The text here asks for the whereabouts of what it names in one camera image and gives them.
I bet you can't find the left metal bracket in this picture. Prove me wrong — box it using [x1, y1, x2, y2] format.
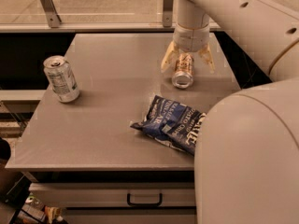
[40, 0, 62, 28]

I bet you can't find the clutter under table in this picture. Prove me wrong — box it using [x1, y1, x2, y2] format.
[0, 137, 68, 224]

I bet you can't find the blue chip bag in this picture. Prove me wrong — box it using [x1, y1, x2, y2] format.
[131, 95, 206, 155]

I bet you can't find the middle metal bracket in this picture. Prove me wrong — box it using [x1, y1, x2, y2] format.
[162, 0, 174, 27]

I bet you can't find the metal bracket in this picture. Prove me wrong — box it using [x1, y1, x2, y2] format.
[40, 0, 62, 28]
[162, 0, 174, 27]

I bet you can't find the orange soda can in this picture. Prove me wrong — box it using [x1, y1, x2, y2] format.
[172, 53, 194, 89]

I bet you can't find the grey drawer cabinet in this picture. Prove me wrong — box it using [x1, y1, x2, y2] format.
[7, 34, 239, 224]

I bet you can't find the black drawer handle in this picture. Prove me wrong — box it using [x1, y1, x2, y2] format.
[126, 193, 164, 207]

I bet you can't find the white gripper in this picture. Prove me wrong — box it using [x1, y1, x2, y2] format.
[161, 24, 215, 73]

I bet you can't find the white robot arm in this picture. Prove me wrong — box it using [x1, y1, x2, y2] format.
[174, 0, 299, 224]

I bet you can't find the white green soda can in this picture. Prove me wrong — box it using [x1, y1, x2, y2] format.
[43, 55, 79, 103]

